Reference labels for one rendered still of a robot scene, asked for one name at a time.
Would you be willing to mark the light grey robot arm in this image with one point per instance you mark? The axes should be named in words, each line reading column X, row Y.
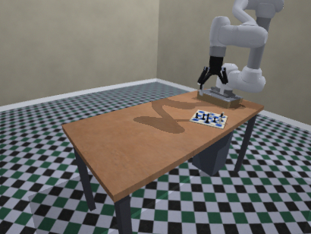
column 250, row 34

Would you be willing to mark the blue and white chessboard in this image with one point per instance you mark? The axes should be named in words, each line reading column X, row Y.
column 211, row 119

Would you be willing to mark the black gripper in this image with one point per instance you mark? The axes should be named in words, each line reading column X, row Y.
column 215, row 67

